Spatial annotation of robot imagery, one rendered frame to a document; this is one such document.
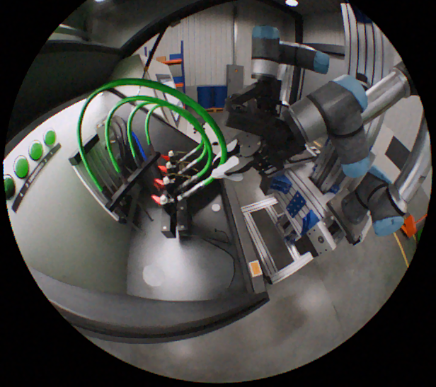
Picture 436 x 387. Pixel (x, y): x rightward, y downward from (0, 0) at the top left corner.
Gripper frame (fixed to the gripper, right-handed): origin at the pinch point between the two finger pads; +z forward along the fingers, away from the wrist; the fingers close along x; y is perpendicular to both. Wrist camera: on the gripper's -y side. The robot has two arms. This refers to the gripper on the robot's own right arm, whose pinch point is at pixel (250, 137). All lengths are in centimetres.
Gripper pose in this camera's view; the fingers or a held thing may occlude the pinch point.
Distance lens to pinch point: 43.1
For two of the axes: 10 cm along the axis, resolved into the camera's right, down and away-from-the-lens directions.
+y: 9.8, -1.1, 1.3
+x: -1.7, -6.4, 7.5
